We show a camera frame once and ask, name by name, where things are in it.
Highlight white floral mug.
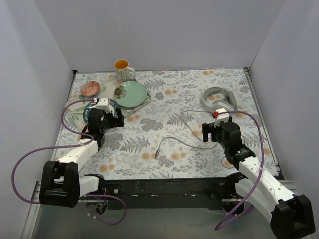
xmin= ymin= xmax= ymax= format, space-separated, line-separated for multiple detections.
xmin=114 ymin=59 xmax=136 ymax=83

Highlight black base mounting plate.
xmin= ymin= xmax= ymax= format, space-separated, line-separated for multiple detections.
xmin=90 ymin=177 xmax=241 ymax=211

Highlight grey white headphones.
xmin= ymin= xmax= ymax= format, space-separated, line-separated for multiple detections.
xmin=201 ymin=87 xmax=238 ymax=113

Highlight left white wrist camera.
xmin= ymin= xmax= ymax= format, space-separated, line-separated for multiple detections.
xmin=95 ymin=97 xmax=111 ymax=114

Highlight white blue-rimmed plate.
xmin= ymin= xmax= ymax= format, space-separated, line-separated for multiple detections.
xmin=83 ymin=100 xmax=118 ymax=124

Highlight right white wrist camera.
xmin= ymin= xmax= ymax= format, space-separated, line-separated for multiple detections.
xmin=212 ymin=108 xmax=229 ymax=127

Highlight leaf print tray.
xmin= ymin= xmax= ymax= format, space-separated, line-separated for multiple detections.
xmin=67 ymin=73 xmax=151 ymax=130

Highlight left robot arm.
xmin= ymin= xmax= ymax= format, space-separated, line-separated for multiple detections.
xmin=39 ymin=108 xmax=124 ymax=208

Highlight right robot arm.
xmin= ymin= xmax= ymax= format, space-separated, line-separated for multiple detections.
xmin=202 ymin=116 xmax=316 ymax=239

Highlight aluminium frame rail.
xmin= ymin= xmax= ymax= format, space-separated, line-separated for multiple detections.
xmin=30 ymin=181 xmax=319 ymax=239

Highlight green floral plate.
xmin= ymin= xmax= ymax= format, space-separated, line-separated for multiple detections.
xmin=113 ymin=81 xmax=148 ymax=108

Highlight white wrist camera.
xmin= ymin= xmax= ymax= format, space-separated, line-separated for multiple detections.
xmin=95 ymin=97 xmax=111 ymax=114
xmin=212 ymin=108 xmax=229 ymax=127

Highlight grey headphone cable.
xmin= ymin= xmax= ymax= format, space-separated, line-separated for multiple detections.
xmin=154 ymin=106 xmax=242 ymax=169

